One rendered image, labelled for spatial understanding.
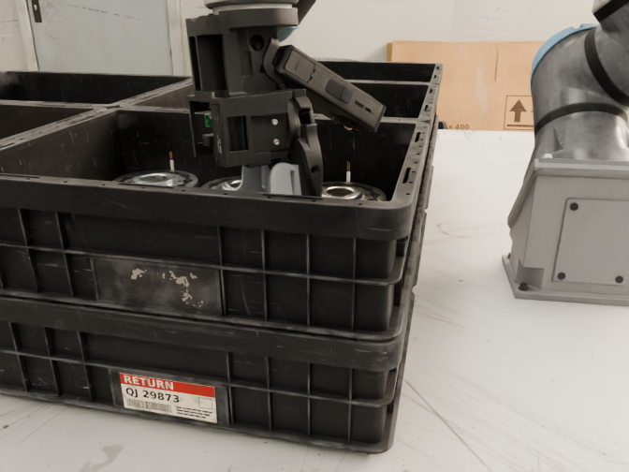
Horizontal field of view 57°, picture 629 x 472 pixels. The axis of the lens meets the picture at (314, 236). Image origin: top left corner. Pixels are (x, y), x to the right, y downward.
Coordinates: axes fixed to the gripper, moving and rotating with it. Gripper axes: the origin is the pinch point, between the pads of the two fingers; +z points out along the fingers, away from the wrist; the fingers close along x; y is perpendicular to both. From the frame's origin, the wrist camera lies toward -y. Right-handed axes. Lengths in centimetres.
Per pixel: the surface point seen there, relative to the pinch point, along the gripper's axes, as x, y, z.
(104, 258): -2.5, 16.2, -1.7
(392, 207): 14.5, 0.0, -6.3
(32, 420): -9.1, 23.8, 14.3
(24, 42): -396, -28, -31
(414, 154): 4.8, -10.4, -7.2
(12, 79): -80, 13, -15
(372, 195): -5.3, -13.2, -1.2
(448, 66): -214, -229, -2
